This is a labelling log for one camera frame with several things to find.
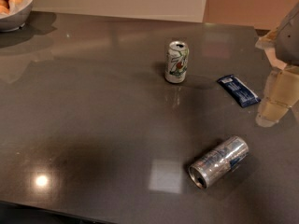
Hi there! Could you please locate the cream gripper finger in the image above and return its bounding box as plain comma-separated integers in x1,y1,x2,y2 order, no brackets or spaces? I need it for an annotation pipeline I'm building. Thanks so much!
255,29,287,70

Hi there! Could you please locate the silver blue redbull can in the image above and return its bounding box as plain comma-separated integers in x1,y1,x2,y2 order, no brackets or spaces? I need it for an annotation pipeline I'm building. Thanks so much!
188,136,249,189

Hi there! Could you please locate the white green 7up can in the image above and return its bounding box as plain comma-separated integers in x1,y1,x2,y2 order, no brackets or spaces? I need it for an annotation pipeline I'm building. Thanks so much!
164,41,189,84

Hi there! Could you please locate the dark blue snack packet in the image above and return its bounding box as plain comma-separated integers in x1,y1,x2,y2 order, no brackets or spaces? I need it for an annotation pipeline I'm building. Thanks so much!
217,75,261,108

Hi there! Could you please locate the grey metal bowl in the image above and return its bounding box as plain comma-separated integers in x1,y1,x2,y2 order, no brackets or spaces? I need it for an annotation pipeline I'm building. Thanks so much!
0,0,34,32

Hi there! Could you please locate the white paper bowl liner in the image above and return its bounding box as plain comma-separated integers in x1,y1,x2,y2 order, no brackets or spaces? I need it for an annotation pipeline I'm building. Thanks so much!
0,0,33,17

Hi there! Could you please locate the orange fruit middle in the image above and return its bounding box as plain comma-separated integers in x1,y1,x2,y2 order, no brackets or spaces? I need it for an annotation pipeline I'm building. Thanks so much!
8,0,23,5

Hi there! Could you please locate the orange fruit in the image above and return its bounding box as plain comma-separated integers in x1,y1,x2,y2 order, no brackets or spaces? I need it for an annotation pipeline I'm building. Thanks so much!
8,0,23,5
0,6,9,14

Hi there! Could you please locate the orange fruit lower left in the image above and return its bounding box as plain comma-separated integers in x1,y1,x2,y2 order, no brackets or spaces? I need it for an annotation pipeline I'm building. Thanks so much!
0,6,9,14

